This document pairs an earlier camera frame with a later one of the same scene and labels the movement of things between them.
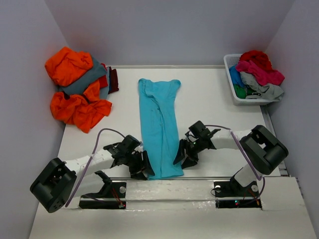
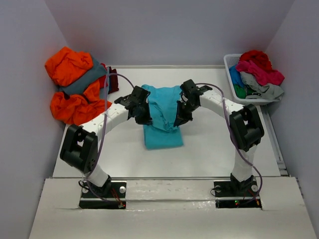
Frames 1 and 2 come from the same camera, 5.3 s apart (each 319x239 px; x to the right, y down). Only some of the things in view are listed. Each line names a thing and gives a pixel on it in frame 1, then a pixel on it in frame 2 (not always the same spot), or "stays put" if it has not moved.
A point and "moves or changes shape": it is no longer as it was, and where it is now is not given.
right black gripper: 191,160 → 181,117
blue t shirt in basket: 236,77 stays put
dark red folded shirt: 113,80 stays put
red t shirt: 259,58 stays put
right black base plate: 232,188 stays put
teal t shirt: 159,126 moves or changes shape
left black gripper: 135,172 → 146,120
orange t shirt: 64,66 stays put
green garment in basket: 242,92 stays put
